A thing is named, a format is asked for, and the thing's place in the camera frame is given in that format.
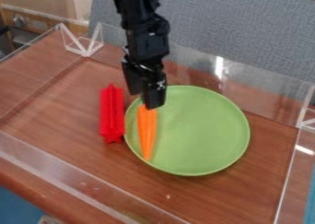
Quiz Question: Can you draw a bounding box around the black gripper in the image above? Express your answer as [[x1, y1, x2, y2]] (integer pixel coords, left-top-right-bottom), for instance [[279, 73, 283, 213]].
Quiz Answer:
[[114, 0, 170, 110]]

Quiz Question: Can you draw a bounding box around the orange toy carrot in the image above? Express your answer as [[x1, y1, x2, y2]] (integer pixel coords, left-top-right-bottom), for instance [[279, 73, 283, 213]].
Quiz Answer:
[[138, 105, 158, 160]]

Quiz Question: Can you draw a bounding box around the green round plate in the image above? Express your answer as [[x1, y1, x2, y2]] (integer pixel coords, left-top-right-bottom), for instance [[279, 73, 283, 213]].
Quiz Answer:
[[123, 85, 251, 177]]

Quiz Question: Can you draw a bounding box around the cardboard box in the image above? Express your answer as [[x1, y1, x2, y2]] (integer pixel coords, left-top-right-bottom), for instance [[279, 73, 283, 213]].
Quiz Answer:
[[0, 0, 92, 19]]

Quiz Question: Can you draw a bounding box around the wooden shelf with knob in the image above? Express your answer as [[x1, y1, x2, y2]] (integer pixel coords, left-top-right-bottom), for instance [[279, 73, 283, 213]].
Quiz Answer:
[[0, 4, 90, 38]]

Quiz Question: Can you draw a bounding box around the clear acrylic triangle bracket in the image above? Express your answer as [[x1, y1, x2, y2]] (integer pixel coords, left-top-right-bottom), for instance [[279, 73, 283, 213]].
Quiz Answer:
[[60, 24, 103, 57]]

